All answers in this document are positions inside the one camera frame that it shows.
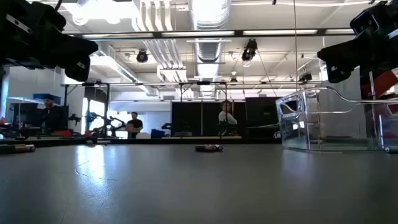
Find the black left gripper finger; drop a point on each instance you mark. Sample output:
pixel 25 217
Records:
pixel 71 49
pixel 77 70

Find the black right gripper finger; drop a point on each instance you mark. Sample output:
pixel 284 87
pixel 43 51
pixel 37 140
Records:
pixel 348 53
pixel 340 72

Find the clear plastic bin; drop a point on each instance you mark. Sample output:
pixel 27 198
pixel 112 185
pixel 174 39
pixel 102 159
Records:
pixel 298 124

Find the silver Kirkland AAA battery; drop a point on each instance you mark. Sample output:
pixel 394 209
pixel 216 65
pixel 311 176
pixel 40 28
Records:
pixel 391 149
pixel 104 142

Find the black background robot arm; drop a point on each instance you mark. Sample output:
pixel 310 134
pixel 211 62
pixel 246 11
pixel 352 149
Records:
pixel 109 123

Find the white curtain partition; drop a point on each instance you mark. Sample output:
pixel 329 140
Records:
pixel 348 84

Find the red shelf rack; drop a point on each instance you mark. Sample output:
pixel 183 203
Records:
pixel 384 82

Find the blue plastic crate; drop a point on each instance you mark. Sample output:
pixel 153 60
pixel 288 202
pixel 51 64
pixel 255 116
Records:
pixel 46 99

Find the thin vertical metal pole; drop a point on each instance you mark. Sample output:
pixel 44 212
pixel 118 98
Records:
pixel 295 46

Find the person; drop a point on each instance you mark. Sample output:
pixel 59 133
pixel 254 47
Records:
pixel 51 118
pixel 135 124
pixel 227 117

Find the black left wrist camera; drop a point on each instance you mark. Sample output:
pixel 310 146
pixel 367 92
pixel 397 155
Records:
pixel 18 23

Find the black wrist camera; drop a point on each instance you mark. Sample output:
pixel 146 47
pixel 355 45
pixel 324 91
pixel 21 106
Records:
pixel 18 23
pixel 365 22

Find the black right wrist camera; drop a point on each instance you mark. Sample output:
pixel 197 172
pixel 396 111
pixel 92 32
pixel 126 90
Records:
pixel 365 22

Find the black ceiling spot camera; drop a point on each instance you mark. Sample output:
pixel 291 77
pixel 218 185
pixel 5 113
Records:
pixel 306 77
pixel 142 56
pixel 249 51

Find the black background rig frame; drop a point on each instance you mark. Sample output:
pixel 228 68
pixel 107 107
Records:
pixel 66 105

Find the silver ceiling air duct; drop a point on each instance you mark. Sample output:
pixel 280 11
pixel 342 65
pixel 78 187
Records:
pixel 209 49

